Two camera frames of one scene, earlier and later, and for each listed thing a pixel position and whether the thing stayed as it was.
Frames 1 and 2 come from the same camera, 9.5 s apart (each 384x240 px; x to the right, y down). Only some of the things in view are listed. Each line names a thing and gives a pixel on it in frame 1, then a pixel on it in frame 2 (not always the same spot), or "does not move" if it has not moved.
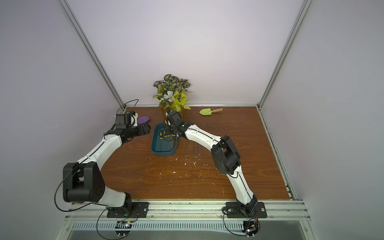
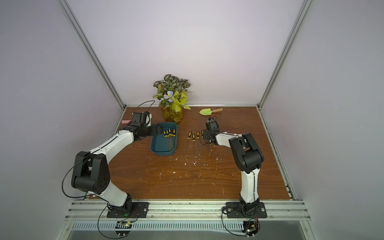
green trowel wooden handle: x=208 y=111 does not move
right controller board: x=250 y=228 does not move
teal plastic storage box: x=162 y=144 does not move
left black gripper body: x=134 y=131 to x=151 y=130
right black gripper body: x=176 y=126 to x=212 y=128
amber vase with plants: x=171 y=94 does not move
